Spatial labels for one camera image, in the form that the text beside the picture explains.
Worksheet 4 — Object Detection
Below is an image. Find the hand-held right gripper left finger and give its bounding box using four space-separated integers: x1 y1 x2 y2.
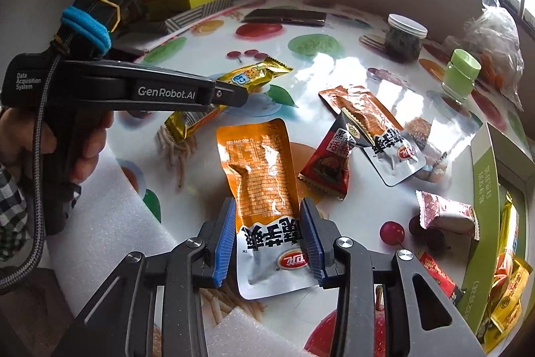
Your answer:
52 197 238 357

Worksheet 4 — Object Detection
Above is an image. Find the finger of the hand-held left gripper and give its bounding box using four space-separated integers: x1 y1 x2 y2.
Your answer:
201 80 248 107

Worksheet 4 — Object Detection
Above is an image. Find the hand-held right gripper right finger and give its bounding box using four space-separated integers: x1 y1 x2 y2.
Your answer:
300 197 488 357

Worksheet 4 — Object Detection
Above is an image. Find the yellow packet blue print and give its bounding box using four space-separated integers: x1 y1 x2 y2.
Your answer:
215 57 293 94

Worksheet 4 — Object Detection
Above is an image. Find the orange snack pouch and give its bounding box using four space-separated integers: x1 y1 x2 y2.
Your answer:
318 86 427 187
216 118 322 301

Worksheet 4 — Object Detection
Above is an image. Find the green cardboard box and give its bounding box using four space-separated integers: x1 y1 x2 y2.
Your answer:
457 123 535 355

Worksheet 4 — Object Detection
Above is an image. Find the person's left hand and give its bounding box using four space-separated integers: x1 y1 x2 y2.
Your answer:
0 107 114 185

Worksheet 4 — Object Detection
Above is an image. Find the black red triangular packet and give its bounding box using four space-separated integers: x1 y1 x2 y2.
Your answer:
299 108 377 201

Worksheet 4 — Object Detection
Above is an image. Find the striped black white box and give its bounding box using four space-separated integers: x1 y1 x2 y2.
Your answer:
165 0 235 33

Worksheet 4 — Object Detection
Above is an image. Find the dark mobile phone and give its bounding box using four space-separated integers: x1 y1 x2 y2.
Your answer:
242 8 327 26

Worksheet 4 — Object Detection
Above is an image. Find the white foam sheet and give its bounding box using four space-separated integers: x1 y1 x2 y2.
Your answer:
39 140 272 357

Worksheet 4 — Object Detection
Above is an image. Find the fruit print tablecloth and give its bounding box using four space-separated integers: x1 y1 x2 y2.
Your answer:
109 0 523 357

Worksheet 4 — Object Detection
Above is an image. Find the red snack packet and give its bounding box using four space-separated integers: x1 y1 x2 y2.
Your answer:
418 250 464 305

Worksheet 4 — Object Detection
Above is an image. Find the pink snack packet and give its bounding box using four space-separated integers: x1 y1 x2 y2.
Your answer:
415 190 479 241

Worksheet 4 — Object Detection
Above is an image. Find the dark jar white lid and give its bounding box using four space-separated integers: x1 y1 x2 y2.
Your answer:
385 13 429 63

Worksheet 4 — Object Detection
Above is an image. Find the yellow snack packet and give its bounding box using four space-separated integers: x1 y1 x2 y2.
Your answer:
497 192 519 257

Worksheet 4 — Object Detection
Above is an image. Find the gold orange snack packet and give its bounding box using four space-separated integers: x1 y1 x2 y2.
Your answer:
489 257 533 335

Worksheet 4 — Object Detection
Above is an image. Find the green plastic jar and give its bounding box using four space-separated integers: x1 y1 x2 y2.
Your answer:
442 48 482 104

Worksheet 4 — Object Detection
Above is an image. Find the clear plastic bag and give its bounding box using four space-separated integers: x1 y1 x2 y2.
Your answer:
464 0 525 111

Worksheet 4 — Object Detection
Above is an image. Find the blue hair tie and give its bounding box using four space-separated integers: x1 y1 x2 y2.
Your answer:
61 6 113 50

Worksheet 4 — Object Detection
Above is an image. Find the grey braided cable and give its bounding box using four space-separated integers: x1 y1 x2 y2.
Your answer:
0 0 174 293

